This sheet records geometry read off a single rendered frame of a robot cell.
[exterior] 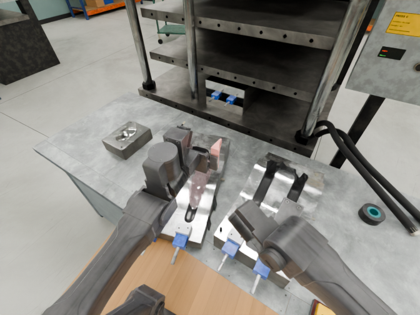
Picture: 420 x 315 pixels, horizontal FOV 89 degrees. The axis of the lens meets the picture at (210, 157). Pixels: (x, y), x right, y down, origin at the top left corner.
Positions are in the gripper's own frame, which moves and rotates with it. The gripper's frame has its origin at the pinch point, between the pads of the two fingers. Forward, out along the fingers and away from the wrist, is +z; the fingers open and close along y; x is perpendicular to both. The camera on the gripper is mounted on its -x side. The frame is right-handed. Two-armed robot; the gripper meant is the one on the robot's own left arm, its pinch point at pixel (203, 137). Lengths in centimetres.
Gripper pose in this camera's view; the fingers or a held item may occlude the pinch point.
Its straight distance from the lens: 59.1
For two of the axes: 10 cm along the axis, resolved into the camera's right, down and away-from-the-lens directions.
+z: 4.1, -6.5, 6.4
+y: -9.1, -2.9, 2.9
